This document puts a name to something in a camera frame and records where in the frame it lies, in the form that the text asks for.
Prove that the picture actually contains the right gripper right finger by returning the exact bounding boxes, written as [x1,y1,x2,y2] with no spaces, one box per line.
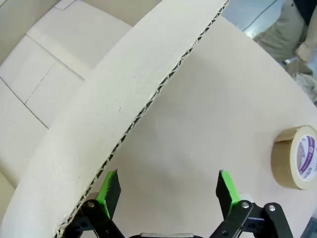
[212,170,294,238]

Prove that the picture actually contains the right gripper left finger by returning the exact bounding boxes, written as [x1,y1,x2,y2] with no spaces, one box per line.
[70,169,124,238]

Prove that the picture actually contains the brown packing tape roll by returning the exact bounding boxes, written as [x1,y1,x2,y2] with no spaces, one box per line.
[271,125,317,191]

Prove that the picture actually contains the brown cardboard shipping box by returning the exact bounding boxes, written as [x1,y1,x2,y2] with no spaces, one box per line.
[0,0,231,238]

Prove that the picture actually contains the person's left forearm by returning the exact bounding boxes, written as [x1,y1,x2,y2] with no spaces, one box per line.
[306,13,317,48]

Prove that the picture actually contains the person's left hand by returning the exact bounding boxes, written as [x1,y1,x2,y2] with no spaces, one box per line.
[295,36,317,62]

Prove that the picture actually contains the crumpled brown packing paper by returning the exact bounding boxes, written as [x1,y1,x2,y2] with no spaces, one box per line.
[284,59,317,108]

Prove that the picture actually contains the person in black polo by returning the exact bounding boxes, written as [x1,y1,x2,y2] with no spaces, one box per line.
[252,0,317,65]

